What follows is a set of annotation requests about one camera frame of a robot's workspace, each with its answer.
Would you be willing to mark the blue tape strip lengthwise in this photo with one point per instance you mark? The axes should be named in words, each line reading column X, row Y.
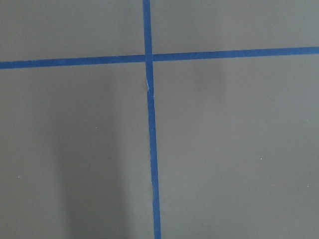
column 152, row 117

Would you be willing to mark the blue tape strip crosswise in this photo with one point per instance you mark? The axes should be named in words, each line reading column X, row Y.
column 158, row 57

